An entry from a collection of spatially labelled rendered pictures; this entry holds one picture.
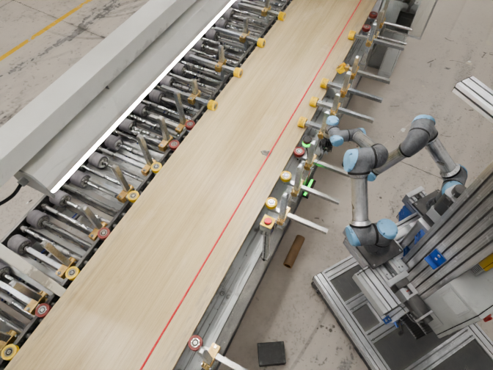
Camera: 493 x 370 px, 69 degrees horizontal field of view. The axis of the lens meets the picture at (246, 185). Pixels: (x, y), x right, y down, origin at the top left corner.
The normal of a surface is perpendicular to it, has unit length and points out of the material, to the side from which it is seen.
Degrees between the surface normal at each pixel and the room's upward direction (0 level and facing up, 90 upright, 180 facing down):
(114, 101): 61
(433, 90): 0
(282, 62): 0
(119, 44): 0
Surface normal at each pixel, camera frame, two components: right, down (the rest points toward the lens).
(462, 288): -0.02, -0.55
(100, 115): 0.77, 0.05
